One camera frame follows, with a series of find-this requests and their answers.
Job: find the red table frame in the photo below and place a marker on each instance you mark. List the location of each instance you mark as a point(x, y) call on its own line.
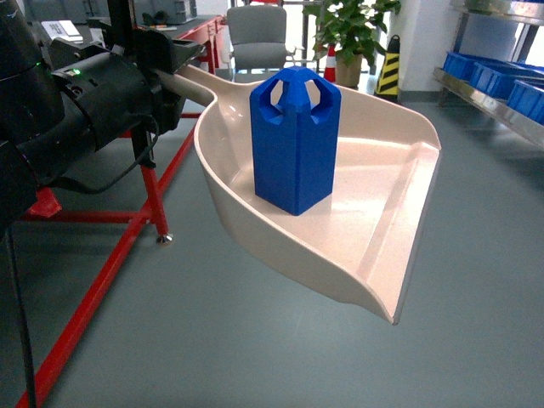
point(152, 212)

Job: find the beige plastic dustpan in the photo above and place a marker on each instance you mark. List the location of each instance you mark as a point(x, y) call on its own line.
point(359, 244)

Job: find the steel roller shelf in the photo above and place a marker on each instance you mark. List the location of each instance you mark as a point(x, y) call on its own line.
point(527, 12)

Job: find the red white traffic cone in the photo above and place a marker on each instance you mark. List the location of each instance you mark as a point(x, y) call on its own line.
point(331, 64)

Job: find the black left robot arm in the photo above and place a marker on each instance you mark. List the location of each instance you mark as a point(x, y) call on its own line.
point(50, 119)

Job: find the green potted plant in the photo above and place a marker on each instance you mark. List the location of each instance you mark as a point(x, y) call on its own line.
point(353, 28)

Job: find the yellow black traffic cone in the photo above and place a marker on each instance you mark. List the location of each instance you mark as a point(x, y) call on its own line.
point(388, 82)

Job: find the blue 3D-printed part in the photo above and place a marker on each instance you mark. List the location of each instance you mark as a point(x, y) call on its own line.
point(294, 123)

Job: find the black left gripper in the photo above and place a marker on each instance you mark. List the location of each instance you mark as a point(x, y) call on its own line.
point(116, 93)

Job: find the blue bin on shelf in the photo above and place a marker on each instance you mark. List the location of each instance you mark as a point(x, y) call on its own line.
point(519, 84)

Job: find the grey office chair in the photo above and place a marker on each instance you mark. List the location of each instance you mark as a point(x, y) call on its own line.
point(259, 44)

